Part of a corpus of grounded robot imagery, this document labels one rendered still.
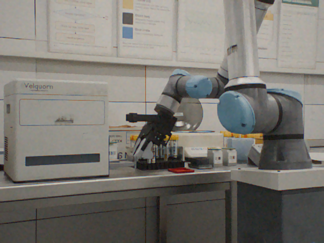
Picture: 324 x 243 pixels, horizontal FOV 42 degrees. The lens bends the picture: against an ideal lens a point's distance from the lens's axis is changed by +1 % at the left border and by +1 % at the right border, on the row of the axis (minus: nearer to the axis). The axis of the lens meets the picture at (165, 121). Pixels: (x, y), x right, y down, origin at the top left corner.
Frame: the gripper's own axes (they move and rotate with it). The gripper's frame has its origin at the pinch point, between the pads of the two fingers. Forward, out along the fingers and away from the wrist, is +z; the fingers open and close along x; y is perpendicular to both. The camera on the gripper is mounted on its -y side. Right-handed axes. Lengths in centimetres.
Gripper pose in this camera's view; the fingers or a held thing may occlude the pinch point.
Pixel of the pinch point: (133, 158)
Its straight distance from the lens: 142.0
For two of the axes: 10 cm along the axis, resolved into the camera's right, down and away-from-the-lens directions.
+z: -4.5, 8.7, -2.1
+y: 7.7, 4.9, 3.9
